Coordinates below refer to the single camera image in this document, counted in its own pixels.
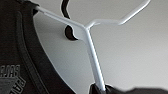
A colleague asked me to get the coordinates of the black wall hook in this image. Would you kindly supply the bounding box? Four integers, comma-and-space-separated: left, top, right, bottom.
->
59, 0, 80, 42

